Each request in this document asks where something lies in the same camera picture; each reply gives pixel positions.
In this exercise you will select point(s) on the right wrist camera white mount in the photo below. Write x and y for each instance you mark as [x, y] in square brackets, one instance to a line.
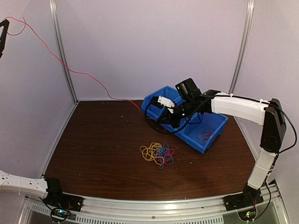
[161, 102]

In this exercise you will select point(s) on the blue bin near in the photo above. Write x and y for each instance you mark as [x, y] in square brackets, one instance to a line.
[212, 127]

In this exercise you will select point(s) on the right aluminium frame post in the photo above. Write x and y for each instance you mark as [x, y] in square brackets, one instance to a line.
[244, 42]

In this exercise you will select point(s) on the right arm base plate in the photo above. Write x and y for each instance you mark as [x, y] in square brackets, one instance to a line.
[241, 200]

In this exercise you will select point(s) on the front aluminium rail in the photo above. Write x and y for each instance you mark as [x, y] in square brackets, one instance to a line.
[207, 210]

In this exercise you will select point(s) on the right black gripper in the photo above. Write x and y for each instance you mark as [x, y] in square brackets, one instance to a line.
[170, 119]

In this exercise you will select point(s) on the left aluminium frame post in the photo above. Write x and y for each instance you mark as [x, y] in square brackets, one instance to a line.
[60, 48]

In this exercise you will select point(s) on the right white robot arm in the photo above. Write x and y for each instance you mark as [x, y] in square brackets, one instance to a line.
[268, 114]

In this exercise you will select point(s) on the blue bin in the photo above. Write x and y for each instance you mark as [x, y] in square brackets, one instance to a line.
[194, 123]
[212, 127]
[168, 92]

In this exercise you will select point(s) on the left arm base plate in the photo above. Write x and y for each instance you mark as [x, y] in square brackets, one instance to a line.
[65, 201]

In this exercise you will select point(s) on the blue bin middle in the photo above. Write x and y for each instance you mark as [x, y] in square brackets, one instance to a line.
[194, 123]

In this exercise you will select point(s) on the aluminium frame post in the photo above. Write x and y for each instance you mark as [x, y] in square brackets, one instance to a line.
[60, 48]
[244, 42]

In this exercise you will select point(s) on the blue bin far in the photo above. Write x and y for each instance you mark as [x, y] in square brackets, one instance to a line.
[168, 92]

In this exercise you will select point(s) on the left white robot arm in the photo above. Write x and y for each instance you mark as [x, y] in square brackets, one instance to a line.
[34, 101]

